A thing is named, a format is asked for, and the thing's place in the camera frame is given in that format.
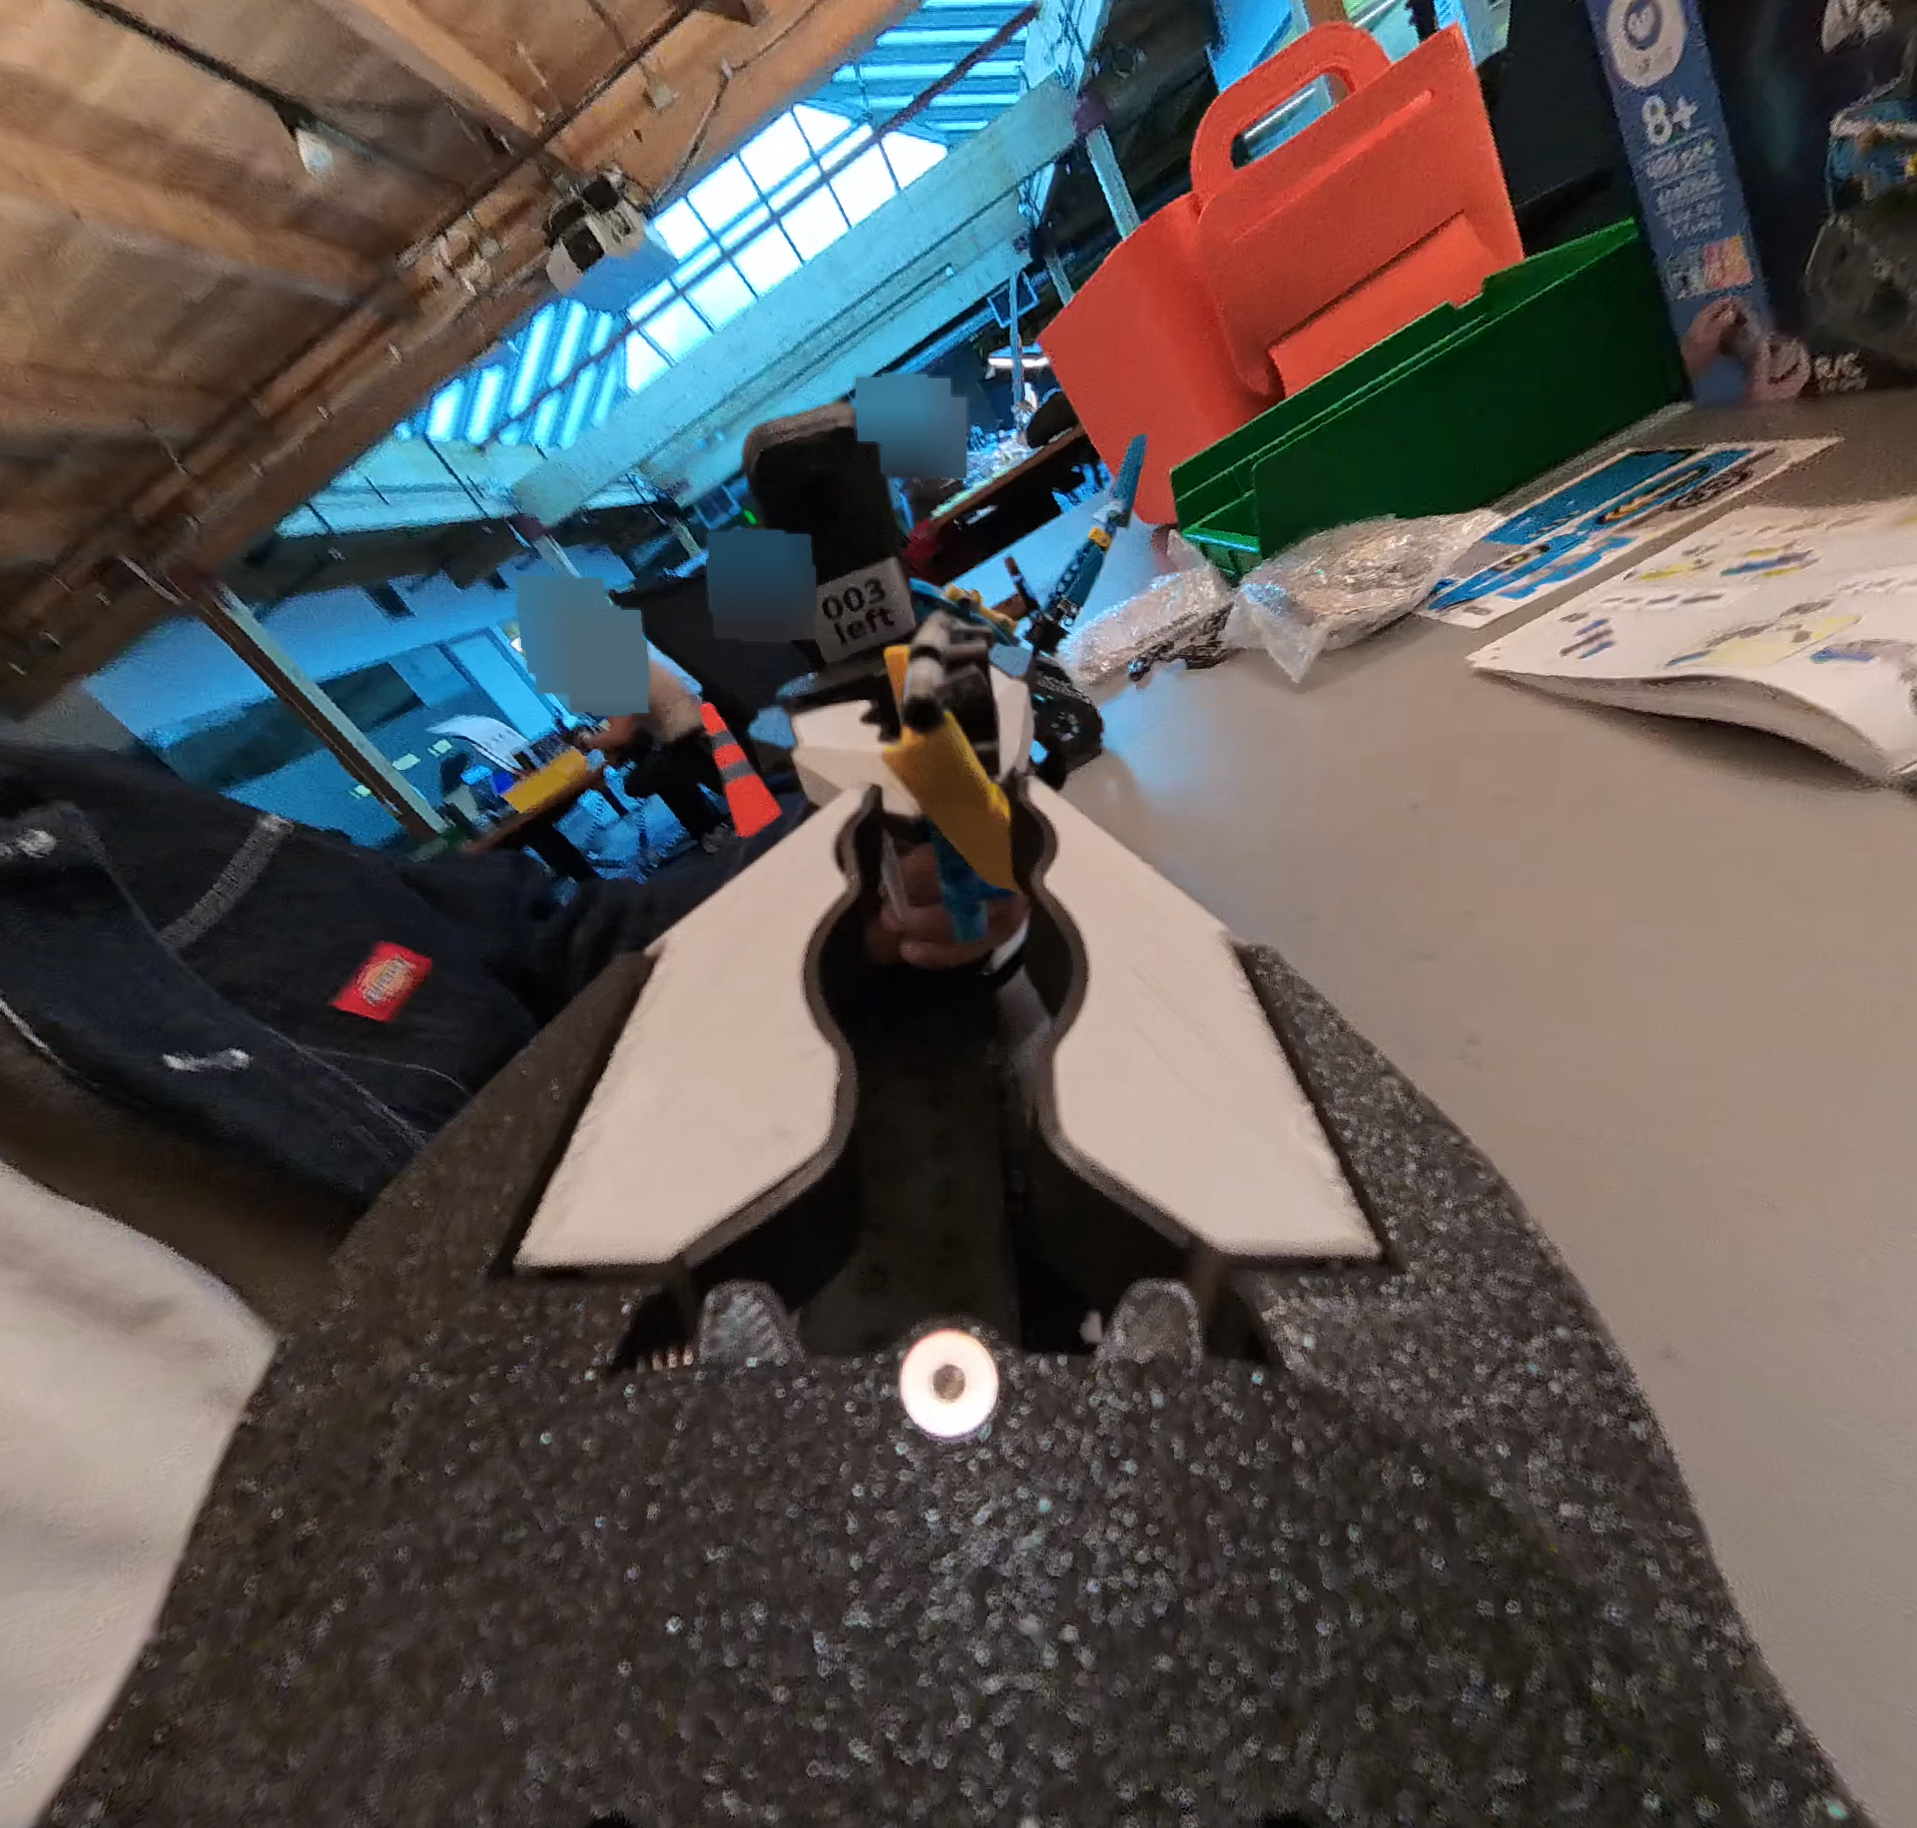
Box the blue sticker sheet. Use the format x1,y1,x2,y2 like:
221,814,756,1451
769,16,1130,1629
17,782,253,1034
1415,434,1845,631

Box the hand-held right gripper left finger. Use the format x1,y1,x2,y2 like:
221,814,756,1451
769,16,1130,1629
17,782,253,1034
514,784,883,1298

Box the orange traffic cone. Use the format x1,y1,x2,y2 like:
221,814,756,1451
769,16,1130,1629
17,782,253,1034
697,703,788,841

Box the person's white shirt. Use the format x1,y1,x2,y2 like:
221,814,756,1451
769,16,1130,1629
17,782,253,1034
0,1160,278,1828

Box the large clear plastic bag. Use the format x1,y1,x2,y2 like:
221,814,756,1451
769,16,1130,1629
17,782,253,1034
1230,509,1504,684

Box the open instruction booklet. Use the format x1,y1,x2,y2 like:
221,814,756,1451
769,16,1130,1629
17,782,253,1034
1468,499,1917,788

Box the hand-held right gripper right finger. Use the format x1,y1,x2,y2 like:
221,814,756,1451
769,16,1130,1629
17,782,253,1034
1017,784,1382,1298

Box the person's left hand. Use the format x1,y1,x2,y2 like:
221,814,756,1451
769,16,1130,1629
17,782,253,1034
869,884,1033,981

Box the green plastic bin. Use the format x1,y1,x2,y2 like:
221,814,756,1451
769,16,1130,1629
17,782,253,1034
1171,218,1693,584

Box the tracked toy brick vehicle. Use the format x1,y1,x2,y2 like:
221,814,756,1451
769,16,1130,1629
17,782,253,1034
979,432,1155,797

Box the clear bag with black links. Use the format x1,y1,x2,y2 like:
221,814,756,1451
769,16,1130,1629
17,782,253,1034
1066,563,1246,684

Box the grey desk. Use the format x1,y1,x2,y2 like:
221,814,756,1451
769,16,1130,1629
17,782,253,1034
1049,389,1917,1828

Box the white ceiling device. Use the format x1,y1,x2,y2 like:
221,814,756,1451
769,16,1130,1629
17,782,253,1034
539,169,648,295

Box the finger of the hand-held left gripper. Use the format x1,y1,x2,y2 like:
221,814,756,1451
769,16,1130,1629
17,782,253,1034
979,660,1039,787
789,693,906,822

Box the blue yellow toy brick body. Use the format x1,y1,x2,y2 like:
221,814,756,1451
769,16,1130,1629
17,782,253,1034
876,720,1035,968

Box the orange felt bag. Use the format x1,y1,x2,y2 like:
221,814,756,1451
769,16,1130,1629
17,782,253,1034
1037,23,1528,526

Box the dark blue toy kit box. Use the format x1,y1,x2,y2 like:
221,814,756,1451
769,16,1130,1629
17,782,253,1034
1576,0,1917,407

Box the person's left forearm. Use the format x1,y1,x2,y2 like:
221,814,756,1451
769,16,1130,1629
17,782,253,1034
420,810,841,1028

